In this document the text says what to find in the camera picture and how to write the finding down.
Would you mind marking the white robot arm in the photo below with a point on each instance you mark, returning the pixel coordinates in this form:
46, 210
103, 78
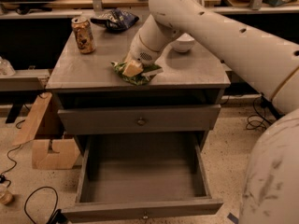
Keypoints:
270, 65

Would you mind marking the green jalapeno chip bag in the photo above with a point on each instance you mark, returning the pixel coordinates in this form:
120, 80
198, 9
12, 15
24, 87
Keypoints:
146, 76

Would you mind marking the grey drawer cabinet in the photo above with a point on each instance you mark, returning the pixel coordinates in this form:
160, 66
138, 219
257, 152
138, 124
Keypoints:
89, 81

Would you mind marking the white ceramic bowl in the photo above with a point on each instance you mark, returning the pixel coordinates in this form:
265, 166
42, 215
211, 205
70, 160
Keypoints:
183, 44

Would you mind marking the orange soda can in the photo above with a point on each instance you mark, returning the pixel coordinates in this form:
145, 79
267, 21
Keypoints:
83, 34

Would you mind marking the blue tape marker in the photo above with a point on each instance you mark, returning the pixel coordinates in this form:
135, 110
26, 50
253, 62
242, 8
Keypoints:
233, 218

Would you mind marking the blue chip bag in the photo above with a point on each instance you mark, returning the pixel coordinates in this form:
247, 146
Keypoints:
115, 20

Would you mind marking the open grey middle drawer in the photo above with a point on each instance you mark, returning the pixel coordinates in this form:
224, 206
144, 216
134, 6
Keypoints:
142, 175

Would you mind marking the clear plastic cup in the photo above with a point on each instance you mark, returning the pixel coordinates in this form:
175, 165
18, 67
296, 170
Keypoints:
6, 196

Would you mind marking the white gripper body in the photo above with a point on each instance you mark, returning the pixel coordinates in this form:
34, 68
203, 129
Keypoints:
139, 53

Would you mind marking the clear plastic container left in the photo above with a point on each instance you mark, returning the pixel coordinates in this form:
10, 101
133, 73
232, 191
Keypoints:
6, 69

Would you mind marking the grey top drawer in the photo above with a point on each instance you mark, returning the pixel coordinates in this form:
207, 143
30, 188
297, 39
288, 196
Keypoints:
143, 119

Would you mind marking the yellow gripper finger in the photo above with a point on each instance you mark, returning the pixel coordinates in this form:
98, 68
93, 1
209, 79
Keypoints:
132, 69

